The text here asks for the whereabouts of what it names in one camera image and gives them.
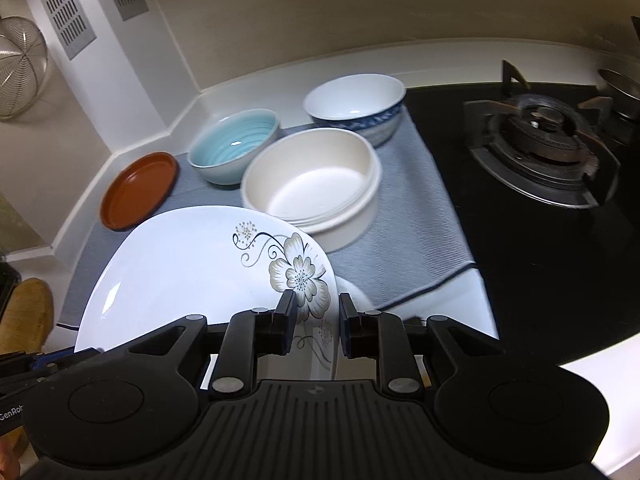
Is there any cream straight-sided bowl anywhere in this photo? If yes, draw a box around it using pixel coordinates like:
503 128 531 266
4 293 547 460
241 128 383 252

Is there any wooden cutting board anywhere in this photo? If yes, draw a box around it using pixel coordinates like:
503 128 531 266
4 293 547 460
0 278 54 354

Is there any person left hand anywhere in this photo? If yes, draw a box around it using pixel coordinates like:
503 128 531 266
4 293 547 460
0 434 24 480

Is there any light blue ribbed bowl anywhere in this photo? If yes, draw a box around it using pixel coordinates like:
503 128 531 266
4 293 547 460
188 108 281 186

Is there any metal pot on stove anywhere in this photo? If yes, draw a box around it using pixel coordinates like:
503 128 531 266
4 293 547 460
597 68 639 107

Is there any black gas stove top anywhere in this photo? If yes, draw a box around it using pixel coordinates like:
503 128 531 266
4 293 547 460
406 82 639 363

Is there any steel mesh strainer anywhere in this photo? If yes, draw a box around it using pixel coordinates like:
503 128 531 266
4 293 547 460
0 16 49 120

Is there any grey wall vent grille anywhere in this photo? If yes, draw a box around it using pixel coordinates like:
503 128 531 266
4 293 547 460
41 0 96 60

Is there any brown round small plate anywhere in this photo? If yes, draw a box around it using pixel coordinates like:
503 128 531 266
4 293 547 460
100 152 179 231

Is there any white bowl blue pattern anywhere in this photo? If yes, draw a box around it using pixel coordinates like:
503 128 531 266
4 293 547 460
303 74 406 148

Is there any gas burner with grate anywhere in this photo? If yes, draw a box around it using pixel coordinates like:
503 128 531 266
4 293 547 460
463 61 620 209

